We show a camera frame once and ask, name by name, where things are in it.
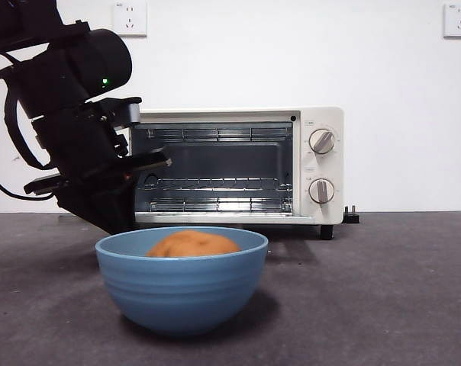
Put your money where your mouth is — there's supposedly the white wall socket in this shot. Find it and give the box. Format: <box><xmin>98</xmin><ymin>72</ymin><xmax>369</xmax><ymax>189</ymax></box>
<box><xmin>113</xmin><ymin>0</ymin><xmax>148</xmax><ymax>38</ymax></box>
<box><xmin>443</xmin><ymin>2</ymin><xmax>461</xmax><ymax>39</ymax></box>

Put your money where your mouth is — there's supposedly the black power cord with plug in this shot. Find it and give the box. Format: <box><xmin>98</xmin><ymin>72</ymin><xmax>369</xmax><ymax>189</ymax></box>
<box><xmin>343</xmin><ymin>204</ymin><xmax>362</xmax><ymax>224</ymax></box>

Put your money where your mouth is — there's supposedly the beige oven knob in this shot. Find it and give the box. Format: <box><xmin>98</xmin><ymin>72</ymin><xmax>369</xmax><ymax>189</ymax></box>
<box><xmin>308</xmin><ymin>178</ymin><xmax>336</xmax><ymax>205</ymax></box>
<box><xmin>308</xmin><ymin>128</ymin><xmax>337</xmax><ymax>156</ymax></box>

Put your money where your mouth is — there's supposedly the brown potato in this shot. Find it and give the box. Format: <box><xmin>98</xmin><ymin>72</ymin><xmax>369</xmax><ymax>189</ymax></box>
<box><xmin>146</xmin><ymin>229</ymin><xmax>241</xmax><ymax>258</ymax></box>

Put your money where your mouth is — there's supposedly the cream toaster oven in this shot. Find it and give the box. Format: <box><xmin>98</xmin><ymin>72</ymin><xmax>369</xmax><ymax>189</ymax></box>
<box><xmin>127</xmin><ymin>105</ymin><xmax>346</xmax><ymax>241</ymax></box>

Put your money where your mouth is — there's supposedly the glass oven door with handle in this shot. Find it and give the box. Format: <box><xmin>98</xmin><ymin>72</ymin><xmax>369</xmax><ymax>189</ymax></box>
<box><xmin>134</xmin><ymin>211</ymin><xmax>318</xmax><ymax>226</ymax></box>

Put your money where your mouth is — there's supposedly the blue ribbed bowl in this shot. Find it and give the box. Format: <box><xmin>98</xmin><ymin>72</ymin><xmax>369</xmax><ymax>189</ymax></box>
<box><xmin>95</xmin><ymin>226</ymin><xmax>270</xmax><ymax>338</ymax></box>

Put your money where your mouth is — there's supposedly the metal wire oven rack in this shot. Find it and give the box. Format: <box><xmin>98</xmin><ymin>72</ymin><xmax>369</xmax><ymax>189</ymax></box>
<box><xmin>135</xmin><ymin>175</ymin><xmax>294</xmax><ymax>193</ymax></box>

